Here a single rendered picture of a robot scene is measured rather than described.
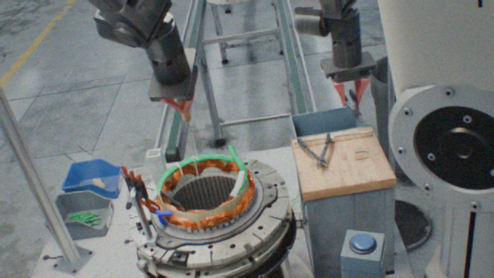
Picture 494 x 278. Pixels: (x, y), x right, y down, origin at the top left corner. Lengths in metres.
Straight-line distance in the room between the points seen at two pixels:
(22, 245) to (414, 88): 2.66
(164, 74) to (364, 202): 0.52
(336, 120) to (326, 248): 0.34
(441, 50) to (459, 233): 0.29
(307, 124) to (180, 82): 0.57
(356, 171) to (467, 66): 0.66
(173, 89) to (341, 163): 0.46
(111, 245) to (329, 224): 0.65
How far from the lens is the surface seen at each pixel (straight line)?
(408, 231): 2.49
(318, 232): 1.15
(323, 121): 1.34
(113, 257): 1.47
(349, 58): 1.03
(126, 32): 0.71
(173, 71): 0.81
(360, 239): 0.99
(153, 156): 1.05
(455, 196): 0.57
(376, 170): 1.11
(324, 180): 1.09
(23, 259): 2.92
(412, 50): 0.49
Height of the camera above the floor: 1.74
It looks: 32 degrees down
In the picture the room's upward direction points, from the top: 11 degrees counter-clockwise
